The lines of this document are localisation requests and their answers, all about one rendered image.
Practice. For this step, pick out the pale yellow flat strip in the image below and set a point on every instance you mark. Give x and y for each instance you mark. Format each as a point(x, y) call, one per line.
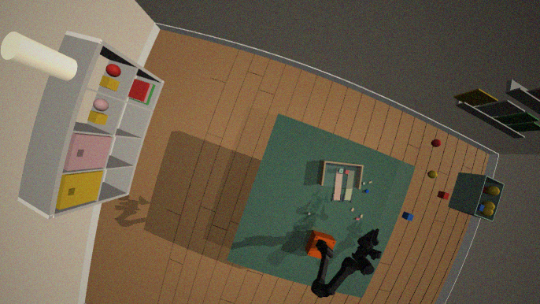
point(348, 194)

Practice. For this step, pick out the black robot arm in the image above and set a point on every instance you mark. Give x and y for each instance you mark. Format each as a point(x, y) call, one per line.
point(349, 266)

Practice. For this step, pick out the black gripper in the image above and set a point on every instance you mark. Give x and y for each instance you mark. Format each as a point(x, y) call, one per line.
point(368, 241)

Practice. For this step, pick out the peach strip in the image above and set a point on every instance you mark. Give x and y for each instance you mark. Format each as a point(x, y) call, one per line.
point(337, 193)

